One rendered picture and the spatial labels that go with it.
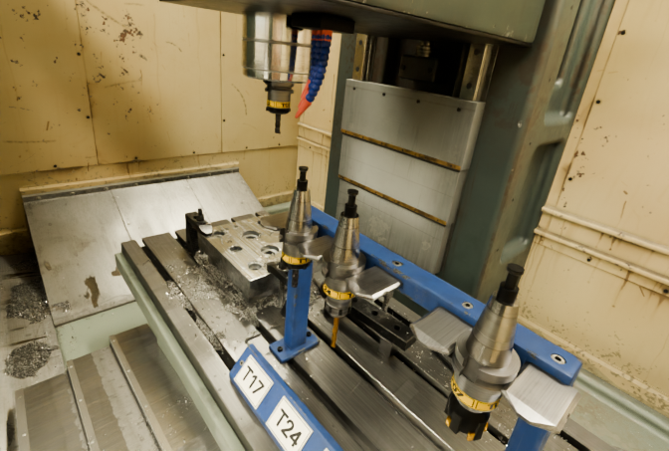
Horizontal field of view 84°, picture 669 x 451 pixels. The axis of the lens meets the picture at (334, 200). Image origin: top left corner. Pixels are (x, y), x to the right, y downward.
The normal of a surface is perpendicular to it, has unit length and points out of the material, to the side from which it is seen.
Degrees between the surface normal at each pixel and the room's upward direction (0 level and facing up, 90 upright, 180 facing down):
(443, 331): 0
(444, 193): 90
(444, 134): 90
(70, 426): 8
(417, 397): 0
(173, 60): 90
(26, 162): 90
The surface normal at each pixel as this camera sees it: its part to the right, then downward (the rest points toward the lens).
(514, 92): -0.74, 0.18
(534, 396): 0.11, -0.92
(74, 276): 0.36, -0.70
